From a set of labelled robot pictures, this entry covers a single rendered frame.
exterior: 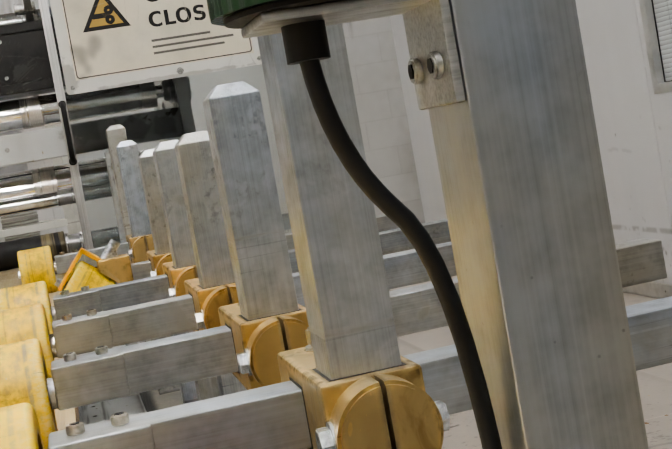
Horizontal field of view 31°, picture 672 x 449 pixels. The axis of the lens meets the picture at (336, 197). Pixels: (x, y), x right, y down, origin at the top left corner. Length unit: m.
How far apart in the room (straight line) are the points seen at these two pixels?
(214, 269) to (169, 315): 0.07
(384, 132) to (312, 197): 8.97
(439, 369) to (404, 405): 0.08
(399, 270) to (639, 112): 4.90
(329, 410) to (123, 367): 0.31
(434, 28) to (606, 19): 5.85
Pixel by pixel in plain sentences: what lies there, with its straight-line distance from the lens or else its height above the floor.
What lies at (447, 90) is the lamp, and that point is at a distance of 0.32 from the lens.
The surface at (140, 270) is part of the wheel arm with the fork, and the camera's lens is 1.60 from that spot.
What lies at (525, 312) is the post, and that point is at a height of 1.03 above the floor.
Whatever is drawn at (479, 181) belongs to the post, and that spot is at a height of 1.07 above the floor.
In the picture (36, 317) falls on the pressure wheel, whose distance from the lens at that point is 1.09.
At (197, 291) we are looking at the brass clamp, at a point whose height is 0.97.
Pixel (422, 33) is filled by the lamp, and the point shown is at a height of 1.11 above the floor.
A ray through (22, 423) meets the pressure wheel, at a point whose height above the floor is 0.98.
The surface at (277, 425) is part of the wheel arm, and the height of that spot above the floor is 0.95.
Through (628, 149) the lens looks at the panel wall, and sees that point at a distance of 6.17.
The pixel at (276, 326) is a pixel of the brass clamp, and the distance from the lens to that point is 0.79.
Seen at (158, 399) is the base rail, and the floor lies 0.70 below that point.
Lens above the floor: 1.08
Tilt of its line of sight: 3 degrees down
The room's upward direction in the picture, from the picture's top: 10 degrees counter-clockwise
